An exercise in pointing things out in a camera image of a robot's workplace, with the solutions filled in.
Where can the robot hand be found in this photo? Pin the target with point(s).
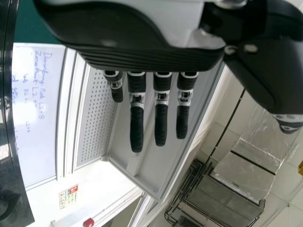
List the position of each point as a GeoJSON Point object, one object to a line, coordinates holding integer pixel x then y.
{"type": "Point", "coordinates": [146, 47]}

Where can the white cabinet with perforated panel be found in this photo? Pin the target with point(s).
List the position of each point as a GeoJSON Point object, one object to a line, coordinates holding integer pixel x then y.
{"type": "Point", "coordinates": [123, 170]}

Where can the whiteboard with blue writing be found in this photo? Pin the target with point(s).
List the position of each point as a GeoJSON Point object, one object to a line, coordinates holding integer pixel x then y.
{"type": "Point", "coordinates": [47, 146]}

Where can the safety instruction sign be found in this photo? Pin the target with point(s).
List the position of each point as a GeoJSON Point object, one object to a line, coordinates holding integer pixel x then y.
{"type": "Point", "coordinates": [68, 196]}

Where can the red fire alarm box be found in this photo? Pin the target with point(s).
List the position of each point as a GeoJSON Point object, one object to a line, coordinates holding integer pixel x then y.
{"type": "Point", "coordinates": [89, 222]}

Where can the silver foil ventilation duct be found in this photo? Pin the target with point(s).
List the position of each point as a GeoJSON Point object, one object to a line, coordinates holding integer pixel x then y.
{"type": "Point", "coordinates": [251, 165]}

